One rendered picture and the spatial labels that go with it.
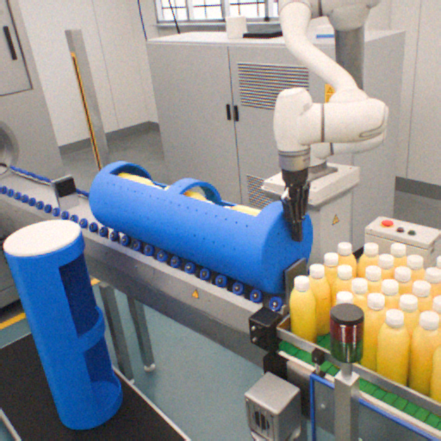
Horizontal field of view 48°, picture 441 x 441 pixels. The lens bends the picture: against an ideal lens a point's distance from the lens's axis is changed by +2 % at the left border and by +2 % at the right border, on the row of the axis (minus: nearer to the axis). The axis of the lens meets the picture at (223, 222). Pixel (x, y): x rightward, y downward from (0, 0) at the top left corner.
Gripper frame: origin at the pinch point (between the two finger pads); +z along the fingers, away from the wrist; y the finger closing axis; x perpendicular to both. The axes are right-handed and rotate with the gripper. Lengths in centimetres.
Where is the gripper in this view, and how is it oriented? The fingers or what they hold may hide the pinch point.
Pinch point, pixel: (296, 230)
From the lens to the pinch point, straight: 147.6
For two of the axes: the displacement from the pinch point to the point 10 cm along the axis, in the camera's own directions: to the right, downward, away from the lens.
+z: 1.0, 8.9, 4.4
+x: -7.3, -2.3, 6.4
